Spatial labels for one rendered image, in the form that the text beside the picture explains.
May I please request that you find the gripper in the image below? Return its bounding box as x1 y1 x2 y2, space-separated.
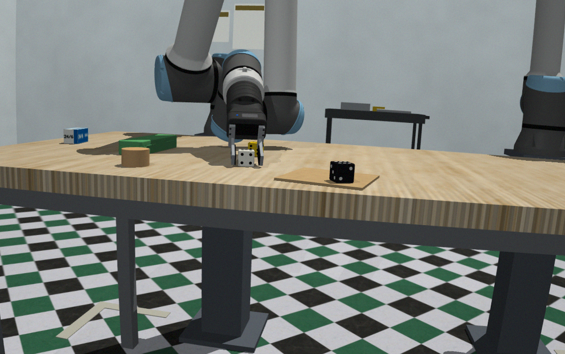
226 83 268 166

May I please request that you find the black die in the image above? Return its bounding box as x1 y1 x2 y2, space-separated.
329 161 356 184

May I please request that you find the tan mat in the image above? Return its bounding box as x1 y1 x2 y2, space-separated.
274 167 380 191

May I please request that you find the green box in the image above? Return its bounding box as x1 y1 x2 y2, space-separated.
119 134 178 155

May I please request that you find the brown cylinder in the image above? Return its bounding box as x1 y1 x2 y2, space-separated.
121 147 150 168

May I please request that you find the white poster yellow stripe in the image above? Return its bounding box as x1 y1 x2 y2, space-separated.
233 4 266 51

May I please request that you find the white poster brown stripe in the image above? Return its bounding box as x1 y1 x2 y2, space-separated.
212 11 231 44

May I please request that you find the black side table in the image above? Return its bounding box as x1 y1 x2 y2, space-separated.
325 108 430 149

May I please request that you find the blue and white box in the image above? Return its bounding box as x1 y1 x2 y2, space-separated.
63 127 89 145

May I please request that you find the wooden table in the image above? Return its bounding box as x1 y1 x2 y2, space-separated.
0 130 565 354

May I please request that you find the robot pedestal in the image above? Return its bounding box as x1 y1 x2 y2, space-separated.
465 251 556 354
179 227 269 353

